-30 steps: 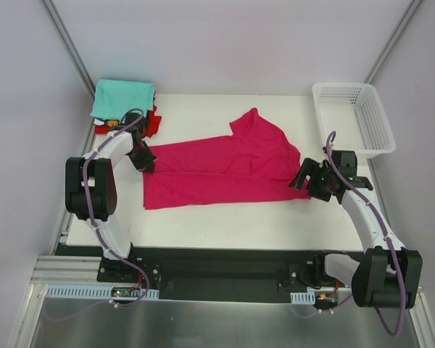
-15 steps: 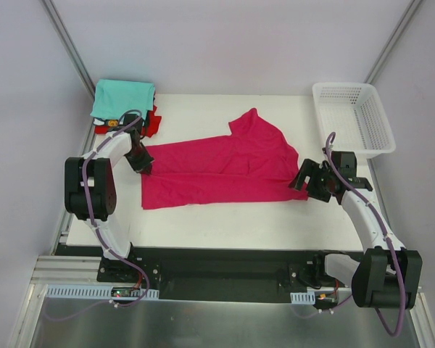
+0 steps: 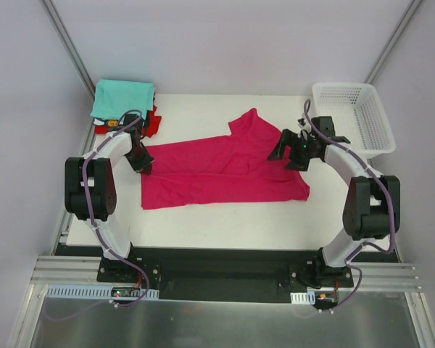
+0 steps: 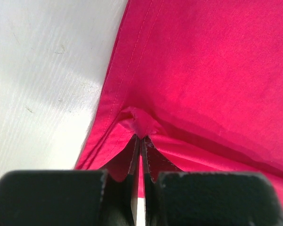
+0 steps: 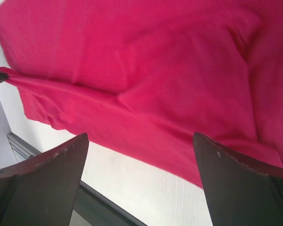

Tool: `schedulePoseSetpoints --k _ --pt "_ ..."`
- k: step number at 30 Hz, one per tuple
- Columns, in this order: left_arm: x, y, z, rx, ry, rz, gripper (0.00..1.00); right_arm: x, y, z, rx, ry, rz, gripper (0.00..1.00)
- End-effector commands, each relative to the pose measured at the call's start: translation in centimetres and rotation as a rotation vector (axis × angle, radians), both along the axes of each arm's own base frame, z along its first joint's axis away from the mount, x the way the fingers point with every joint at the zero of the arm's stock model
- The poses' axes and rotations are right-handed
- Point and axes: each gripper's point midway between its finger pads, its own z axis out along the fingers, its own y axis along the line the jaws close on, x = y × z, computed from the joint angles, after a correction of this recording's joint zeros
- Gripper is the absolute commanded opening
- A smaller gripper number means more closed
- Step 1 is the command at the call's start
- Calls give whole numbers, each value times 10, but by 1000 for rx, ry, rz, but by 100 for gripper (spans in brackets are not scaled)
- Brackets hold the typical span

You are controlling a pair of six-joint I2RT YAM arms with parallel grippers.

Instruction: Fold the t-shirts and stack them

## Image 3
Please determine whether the white plastic basket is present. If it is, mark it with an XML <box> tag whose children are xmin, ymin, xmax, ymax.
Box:
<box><xmin>312</xmin><ymin>82</ymin><xmax>396</xmax><ymax>159</ymax></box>

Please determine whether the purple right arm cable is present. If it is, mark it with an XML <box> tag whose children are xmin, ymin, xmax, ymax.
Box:
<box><xmin>302</xmin><ymin>99</ymin><xmax>399</xmax><ymax>312</ymax></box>

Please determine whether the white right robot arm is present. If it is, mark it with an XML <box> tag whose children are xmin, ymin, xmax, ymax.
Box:
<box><xmin>268</xmin><ymin>116</ymin><xmax>400</xmax><ymax>289</ymax></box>

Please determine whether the folded dark printed t shirt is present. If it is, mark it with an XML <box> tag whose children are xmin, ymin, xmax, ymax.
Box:
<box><xmin>93</xmin><ymin>118</ymin><xmax>129</xmax><ymax>135</ymax></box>

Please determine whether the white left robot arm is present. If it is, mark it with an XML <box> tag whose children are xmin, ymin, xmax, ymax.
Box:
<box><xmin>65</xmin><ymin>109</ymin><xmax>154</xmax><ymax>282</ymax></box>

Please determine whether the crimson pink t shirt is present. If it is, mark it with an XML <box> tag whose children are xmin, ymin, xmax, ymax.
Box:
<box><xmin>141</xmin><ymin>108</ymin><xmax>310</xmax><ymax>210</ymax></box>

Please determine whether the folded teal t shirt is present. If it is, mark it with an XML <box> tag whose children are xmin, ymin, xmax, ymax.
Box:
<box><xmin>91</xmin><ymin>79</ymin><xmax>155</xmax><ymax>125</ymax></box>

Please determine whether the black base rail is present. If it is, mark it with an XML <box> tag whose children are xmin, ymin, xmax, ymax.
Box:
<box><xmin>80</xmin><ymin>246</ymin><xmax>363</xmax><ymax>304</ymax></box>

